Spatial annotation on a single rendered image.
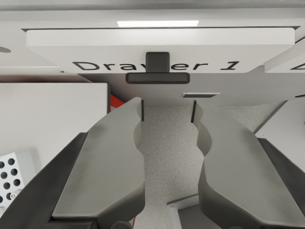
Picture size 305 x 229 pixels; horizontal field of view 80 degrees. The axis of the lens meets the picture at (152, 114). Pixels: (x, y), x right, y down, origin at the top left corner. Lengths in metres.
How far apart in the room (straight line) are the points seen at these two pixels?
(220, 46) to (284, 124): 1.11
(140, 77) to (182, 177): 1.00
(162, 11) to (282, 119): 1.18
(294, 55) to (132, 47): 0.20
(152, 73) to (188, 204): 1.06
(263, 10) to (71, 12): 0.17
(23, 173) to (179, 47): 0.34
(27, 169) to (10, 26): 0.26
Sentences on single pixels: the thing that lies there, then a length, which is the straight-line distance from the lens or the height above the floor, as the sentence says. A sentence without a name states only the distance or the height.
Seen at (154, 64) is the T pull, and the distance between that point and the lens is 0.22.
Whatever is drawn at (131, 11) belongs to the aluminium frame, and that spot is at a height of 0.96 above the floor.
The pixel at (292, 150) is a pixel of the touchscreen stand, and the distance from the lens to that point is 1.34.
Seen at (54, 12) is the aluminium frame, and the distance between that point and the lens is 0.21.
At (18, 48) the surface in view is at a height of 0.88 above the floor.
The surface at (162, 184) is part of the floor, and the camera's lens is 1.17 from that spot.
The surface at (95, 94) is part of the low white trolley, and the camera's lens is 0.38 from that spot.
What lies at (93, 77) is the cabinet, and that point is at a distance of 0.43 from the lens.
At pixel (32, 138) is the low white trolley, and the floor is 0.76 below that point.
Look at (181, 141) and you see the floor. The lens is 1.13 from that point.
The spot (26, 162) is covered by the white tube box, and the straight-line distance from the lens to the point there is 0.42.
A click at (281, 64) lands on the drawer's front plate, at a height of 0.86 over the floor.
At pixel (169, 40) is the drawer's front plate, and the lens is 0.21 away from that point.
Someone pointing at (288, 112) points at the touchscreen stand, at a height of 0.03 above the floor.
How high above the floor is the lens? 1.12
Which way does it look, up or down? 87 degrees down
